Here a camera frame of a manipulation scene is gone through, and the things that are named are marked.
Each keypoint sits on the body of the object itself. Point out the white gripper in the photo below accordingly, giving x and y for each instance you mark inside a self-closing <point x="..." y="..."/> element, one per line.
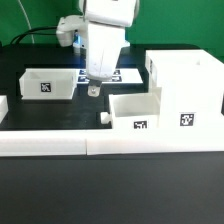
<point x="104" y="44"/>

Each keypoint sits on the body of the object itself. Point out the white front drawer box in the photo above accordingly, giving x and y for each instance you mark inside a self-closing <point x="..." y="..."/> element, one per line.
<point x="132" y="112"/>

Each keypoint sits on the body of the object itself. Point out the white drawer box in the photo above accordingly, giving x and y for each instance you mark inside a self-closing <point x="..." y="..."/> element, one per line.
<point x="132" y="112"/>
<point x="48" y="84"/>

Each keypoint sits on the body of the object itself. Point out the white drawer cabinet frame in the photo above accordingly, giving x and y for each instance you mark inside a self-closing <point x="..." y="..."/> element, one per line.
<point x="190" y="85"/>

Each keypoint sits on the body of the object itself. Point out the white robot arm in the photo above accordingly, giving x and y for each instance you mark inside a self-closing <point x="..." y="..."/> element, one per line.
<point x="120" y="13"/>

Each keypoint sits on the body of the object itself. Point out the white rear drawer box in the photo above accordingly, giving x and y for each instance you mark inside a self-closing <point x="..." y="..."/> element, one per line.
<point x="48" y="84"/>

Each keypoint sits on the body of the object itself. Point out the white marker tag sheet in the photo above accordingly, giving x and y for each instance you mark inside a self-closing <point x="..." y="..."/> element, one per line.
<point x="120" y="76"/>

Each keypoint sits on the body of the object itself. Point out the white front fence bar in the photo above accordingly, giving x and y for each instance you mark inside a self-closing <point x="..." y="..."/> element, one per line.
<point x="108" y="141"/>

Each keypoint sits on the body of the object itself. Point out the white fence bar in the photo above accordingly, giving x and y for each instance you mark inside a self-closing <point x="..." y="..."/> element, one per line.
<point x="3" y="107"/>
<point x="108" y="141"/>

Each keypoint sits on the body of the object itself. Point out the white left fence bar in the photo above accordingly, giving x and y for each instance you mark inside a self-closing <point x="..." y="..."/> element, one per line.
<point x="3" y="107"/>

